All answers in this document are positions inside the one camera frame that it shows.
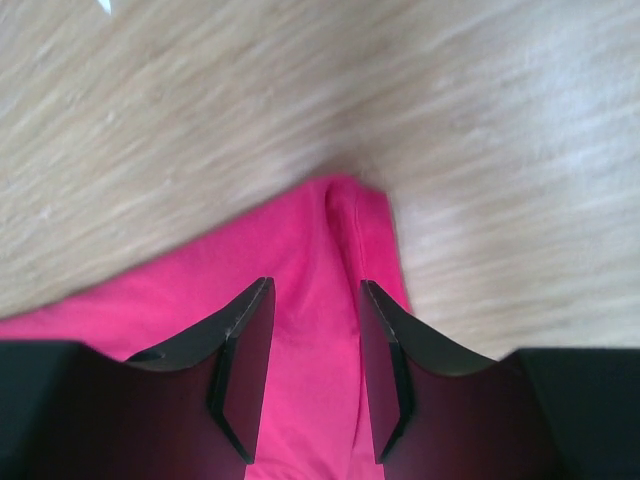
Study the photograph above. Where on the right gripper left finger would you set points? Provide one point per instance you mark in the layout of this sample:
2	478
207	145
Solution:
186	408

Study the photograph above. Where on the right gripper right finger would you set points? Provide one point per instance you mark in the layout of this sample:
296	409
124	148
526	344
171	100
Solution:
441	411

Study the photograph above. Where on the pink red t-shirt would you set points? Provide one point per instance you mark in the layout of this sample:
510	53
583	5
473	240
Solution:
317	242

